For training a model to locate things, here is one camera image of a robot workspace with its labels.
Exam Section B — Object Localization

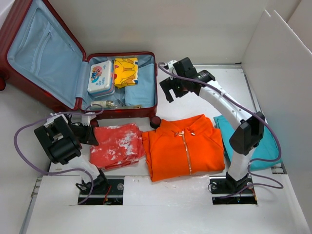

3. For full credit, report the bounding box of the purple cable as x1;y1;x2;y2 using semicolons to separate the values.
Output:
13;104;104;205
157;62;285;199

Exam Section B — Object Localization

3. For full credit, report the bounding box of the teal folded garment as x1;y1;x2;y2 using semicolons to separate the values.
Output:
214;115;281;171

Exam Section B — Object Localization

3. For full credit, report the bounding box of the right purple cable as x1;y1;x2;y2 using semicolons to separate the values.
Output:
157;62;285;199

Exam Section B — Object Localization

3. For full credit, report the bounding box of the red white patterned cloth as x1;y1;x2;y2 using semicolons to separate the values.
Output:
90;123;145;171

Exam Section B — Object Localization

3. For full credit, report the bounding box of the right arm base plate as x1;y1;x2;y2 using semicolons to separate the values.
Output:
208;176;257;205

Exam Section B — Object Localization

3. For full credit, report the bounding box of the orange zip jacket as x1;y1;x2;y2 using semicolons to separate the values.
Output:
142;115;225;182

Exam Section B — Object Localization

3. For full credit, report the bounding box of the red open suitcase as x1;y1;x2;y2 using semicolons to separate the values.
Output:
0;0;157;120

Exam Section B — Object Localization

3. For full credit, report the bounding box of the white first aid box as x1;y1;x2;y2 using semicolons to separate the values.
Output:
87;60;115;98

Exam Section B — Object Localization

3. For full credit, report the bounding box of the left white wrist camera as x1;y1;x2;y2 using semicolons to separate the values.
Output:
81;112;96;126

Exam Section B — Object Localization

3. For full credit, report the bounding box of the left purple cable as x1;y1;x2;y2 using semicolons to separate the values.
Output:
13;104;104;205

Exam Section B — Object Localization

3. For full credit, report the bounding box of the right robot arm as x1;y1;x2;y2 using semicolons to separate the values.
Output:
158;57;265;195

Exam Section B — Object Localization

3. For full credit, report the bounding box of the dark red round jar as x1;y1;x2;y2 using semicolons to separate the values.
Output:
150;116;161;129

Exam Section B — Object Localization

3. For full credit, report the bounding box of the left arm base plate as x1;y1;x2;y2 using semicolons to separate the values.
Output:
78;176;124;206

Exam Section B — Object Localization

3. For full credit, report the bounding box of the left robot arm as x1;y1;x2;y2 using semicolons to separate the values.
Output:
34;114;110;195

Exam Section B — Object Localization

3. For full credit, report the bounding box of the small gold cap bottle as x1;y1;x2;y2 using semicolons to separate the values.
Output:
106;100;119;109

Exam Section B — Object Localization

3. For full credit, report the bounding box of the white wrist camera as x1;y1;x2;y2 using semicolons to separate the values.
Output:
81;112;96;126
164;60;177;74

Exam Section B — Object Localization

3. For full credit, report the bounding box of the white foam board panel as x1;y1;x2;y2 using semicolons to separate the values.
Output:
242;11;312;223

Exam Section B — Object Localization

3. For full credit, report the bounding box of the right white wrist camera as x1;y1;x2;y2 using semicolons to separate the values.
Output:
164;60;177;74

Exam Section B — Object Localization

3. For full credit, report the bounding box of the yellow cartoon cloth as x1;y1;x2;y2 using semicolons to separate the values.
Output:
114;58;138;89

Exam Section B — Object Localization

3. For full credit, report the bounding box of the light blue cloth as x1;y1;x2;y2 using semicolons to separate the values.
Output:
124;63;155;108

